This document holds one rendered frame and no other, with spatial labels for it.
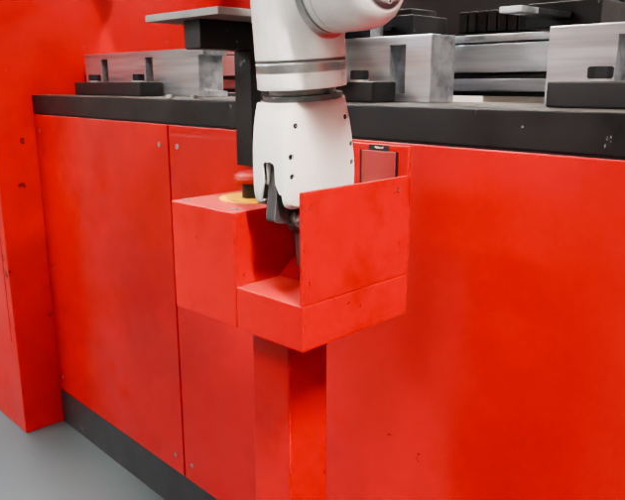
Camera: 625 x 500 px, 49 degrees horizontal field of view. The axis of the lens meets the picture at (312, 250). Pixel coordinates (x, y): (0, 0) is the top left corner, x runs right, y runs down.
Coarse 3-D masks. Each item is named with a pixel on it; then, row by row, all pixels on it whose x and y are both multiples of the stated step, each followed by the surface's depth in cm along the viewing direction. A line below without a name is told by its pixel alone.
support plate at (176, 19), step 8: (200, 8) 91; (208, 8) 90; (216, 8) 89; (224, 8) 89; (232, 8) 90; (240, 8) 91; (152, 16) 100; (160, 16) 98; (168, 16) 97; (176, 16) 95; (184, 16) 94; (192, 16) 93; (200, 16) 92; (208, 16) 92; (216, 16) 92; (224, 16) 92; (232, 16) 92; (240, 16) 92; (248, 16) 92; (176, 24) 104
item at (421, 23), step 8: (400, 16) 124; (408, 16) 123; (416, 16) 123; (424, 16) 125; (432, 16) 128; (392, 24) 126; (400, 24) 124; (408, 24) 123; (416, 24) 123; (424, 24) 125; (432, 24) 127; (440, 24) 128; (384, 32) 127; (392, 32) 126; (400, 32) 125; (408, 32) 123; (416, 32) 124; (424, 32) 125; (432, 32) 127; (440, 32) 129
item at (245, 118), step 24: (192, 24) 96; (216, 24) 97; (240, 24) 100; (192, 48) 97; (216, 48) 98; (240, 48) 101; (240, 72) 104; (240, 96) 105; (240, 120) 106; (240, 144) 107
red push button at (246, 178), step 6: (240, 174) 73; (246, 174) 72; (252, 174) 72; (234, 180) 73; (240, 180) 72; (246, 180) 72; (252, 180) 72; (246, 186) 73; (252, 186) 73; (246, 192) 73; (252, 192) 73
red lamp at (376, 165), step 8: (368, 152) 73; (376, 152) 72; (384, 152) 71; (392, 152) 70; (368, 160) 73; (376, 160) 72; (384, 160) 71; (392, 160) 71; (368, 168) 73; (376, 168) 72; (384, 168) 71; (392, 168) 71; (368, 176) 73; (376, 176) 72; (384, 176) 72; (392, 176) 71
